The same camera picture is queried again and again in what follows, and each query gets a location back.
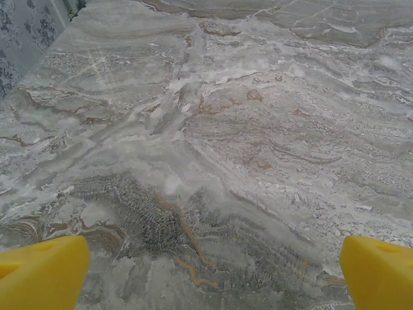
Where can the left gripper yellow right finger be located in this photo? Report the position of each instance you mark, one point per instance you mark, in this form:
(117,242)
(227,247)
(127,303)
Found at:
(380,277)

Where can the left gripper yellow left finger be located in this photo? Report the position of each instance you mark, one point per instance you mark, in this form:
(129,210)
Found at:
(38,277)

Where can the aluminium corner frame post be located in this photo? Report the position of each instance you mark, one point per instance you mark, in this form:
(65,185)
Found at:
(73,7)

